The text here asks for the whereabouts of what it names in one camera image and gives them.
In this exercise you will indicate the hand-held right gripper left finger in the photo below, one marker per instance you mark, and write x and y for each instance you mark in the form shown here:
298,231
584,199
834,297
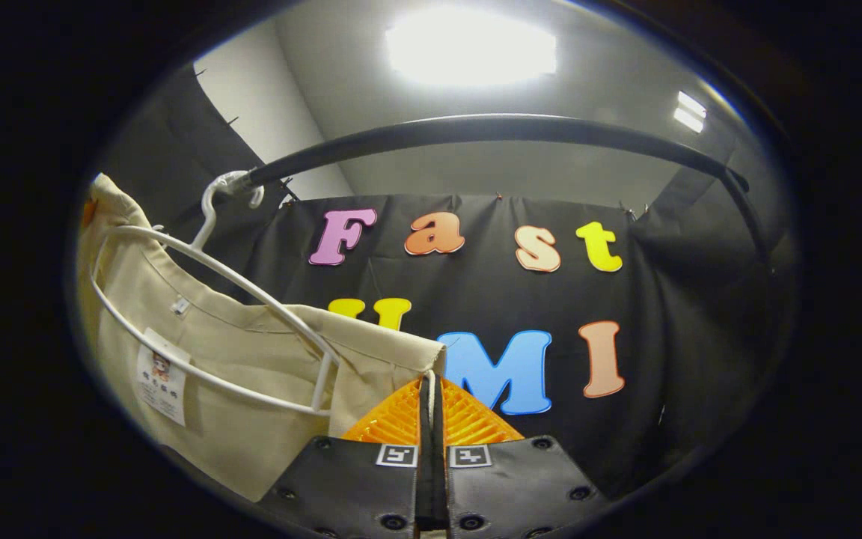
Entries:
356,486

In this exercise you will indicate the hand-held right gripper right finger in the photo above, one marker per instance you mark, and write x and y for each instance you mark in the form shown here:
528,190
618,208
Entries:
513,486

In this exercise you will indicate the cream button shirt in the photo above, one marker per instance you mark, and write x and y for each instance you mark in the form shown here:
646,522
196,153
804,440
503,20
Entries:
251,419

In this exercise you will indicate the white plastic hanger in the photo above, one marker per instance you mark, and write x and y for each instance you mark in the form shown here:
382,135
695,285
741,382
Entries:
206,266

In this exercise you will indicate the black clothes rack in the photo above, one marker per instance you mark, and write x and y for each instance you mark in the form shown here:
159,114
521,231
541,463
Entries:
491,127

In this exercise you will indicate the small ceiling light panel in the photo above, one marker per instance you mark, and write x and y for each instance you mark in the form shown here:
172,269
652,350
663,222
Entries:
689,112

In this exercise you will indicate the large ceiling light panel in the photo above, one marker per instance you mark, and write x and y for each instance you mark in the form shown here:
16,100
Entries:
468,45

